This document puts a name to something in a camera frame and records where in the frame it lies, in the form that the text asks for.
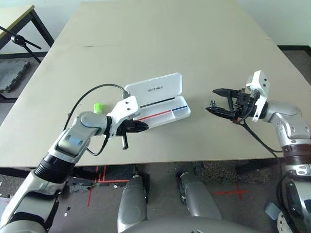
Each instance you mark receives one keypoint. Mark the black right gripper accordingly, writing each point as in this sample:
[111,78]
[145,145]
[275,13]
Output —
[243,102]

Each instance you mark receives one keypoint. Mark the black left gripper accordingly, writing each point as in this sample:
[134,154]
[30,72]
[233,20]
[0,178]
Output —
[125,140]

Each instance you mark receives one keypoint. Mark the green highlighter pen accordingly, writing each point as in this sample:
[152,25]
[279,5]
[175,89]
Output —
[98,108]

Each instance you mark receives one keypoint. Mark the white plastic pencil case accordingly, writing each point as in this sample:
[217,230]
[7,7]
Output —
[158,83]

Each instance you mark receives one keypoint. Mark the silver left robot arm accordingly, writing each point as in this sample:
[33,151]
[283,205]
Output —
[73,138]

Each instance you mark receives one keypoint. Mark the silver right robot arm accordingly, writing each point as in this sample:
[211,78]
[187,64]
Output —
[289,121]

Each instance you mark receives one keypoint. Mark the speckled black rubber mat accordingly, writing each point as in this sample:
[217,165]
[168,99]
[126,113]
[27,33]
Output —
[218,172]

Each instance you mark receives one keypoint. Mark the grey robot left leg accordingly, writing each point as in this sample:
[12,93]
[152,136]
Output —
[132,201]

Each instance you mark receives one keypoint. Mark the grey robot leg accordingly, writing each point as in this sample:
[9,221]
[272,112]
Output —
[199,194]
[132,201]

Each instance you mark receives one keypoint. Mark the black baseboard strip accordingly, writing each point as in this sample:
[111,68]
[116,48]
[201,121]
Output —
[294,47]

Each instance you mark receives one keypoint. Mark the grey robot right leg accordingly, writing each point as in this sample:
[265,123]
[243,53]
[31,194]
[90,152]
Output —
[199,194]

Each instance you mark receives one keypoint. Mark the grey robot torso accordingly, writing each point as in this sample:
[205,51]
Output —
[194,227]

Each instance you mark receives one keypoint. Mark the blue-grey block on floor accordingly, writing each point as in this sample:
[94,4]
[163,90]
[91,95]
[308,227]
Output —
[272,211]

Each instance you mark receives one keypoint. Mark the white perforated shoe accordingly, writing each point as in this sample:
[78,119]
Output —
[283,223]

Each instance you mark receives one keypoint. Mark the grey foam floor mat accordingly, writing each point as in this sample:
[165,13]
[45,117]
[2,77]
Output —
[12,75]

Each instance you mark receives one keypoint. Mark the black tripod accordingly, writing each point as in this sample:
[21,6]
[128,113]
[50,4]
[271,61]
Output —
[17,39]

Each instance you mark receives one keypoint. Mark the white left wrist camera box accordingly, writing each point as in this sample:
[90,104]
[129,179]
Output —
[126,106]

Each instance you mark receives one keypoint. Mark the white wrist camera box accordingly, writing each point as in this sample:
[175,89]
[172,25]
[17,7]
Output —
[126,106]
[260,82]

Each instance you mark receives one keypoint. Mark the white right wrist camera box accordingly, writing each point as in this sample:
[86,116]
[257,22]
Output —
[260,82]

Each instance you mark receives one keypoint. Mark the beige side table black frame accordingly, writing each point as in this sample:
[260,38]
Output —
[17,17]

